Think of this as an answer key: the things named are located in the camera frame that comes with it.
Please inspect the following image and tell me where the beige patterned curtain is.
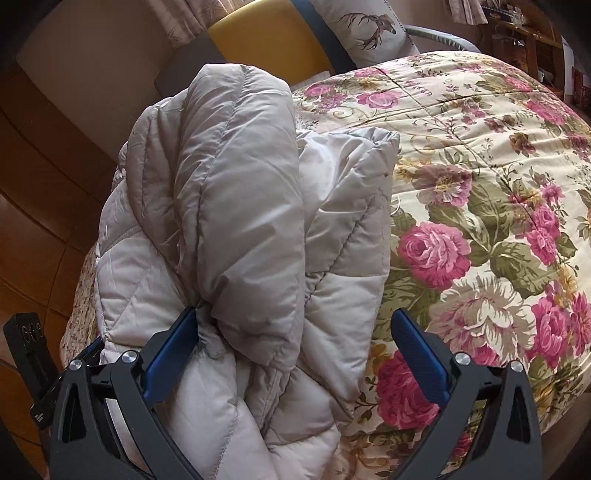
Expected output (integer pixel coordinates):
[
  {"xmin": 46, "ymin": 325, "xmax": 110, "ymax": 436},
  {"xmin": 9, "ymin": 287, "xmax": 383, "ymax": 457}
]
[
  {"xmin": 141, "ymin": 0, "xmax": 243, "ymax": 47},
  {"xmin": 443, "ymin": 0, "xmax": 490, "ymax": 24}
]

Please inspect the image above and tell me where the grey bed rail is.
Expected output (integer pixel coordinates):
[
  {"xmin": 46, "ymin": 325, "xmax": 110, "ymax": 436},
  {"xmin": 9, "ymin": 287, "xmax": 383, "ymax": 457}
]
[{"xmin": 404, "ymin": 25, "xmax": 482, "ymax": 54}]

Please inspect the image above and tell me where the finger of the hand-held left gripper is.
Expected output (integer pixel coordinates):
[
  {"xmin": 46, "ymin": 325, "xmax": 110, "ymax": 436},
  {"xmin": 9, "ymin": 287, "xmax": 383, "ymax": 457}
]
[{"xmin": 59, "ymin": 337, "xmax": 105, "ymax": 376}]

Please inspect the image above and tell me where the grey yellow blue headboard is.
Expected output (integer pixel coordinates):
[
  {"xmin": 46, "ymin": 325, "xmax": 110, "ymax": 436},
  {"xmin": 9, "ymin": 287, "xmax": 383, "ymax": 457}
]
[{"xmin": 154, "ymin": 0, "xmax": 356, "ymax": 95}]

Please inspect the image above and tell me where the floral quilt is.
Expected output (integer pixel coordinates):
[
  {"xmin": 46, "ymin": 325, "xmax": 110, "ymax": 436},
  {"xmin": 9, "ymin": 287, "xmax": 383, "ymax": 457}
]
[{"xmin": 60, "ymin": 48, "xmax": 591, "ymax": 480}]

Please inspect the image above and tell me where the light grey quilted down jacket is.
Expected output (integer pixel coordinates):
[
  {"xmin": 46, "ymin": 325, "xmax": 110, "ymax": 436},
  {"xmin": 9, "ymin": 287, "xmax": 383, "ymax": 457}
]
[{"xmin": 95, "ymin": 62, "xmax": 402, "ymax": 480}]

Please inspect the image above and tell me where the deer print pillow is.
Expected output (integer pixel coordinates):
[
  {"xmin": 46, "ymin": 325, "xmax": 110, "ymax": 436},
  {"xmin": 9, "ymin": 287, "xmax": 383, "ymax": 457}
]
[{"xmin": 309, "ymin": 0, "xmax": 421, "ymax": 68}]

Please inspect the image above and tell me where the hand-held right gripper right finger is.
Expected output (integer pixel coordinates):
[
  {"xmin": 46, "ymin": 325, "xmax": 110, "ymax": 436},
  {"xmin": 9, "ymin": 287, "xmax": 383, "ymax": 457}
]
[{"xmin": 390, "ymin": 308, "xmax": 543, "ymax": 480}]

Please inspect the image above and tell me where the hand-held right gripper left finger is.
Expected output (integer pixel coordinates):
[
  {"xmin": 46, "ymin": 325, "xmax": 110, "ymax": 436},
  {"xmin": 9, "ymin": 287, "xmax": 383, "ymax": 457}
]
[{"xmin": 48, "ymin": 305, "xmax": 204, "ymax": 480}]

